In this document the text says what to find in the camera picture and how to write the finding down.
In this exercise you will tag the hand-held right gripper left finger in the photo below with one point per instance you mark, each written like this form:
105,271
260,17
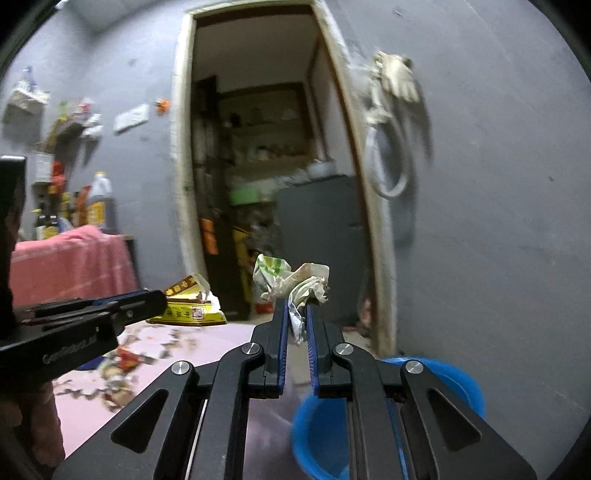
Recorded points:
282,346

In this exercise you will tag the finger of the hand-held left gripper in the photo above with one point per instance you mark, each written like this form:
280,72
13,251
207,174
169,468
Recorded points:
64,307
138,307

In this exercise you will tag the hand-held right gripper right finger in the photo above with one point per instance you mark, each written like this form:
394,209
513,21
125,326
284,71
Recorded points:
314,355

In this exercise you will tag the yellow snack packet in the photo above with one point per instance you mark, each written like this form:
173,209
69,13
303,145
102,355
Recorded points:
189,309

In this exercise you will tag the green white paper wrapper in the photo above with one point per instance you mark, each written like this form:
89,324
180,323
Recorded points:
286,277

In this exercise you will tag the blue plastic basin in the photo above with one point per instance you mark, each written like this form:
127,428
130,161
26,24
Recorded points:
323,438

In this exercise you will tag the person's left hand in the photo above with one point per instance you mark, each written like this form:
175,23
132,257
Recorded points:
32,415

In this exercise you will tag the pink checked towel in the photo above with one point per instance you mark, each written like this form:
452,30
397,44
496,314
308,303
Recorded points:
69,267

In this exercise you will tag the pink floral tablecloth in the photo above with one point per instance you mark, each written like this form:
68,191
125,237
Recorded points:
217,341

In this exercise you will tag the dark sauce bottle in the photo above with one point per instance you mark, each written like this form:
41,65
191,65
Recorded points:
46,224

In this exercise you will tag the large cooking oil bottle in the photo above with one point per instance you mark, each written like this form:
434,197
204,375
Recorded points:
100,203

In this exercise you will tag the grey cabinet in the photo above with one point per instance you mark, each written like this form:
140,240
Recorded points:
318,230

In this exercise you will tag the green plastic basin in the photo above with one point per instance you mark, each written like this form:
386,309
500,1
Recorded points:
244,196

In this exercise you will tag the dark wooden shelf unit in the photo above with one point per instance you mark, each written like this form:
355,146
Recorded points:
258,138

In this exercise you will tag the pale hanging gloves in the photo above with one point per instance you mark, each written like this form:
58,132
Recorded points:
397,78

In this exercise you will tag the cluttered wall shelf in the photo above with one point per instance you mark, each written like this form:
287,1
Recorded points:
69,127

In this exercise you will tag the white wall socket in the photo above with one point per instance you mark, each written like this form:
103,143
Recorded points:
131,117

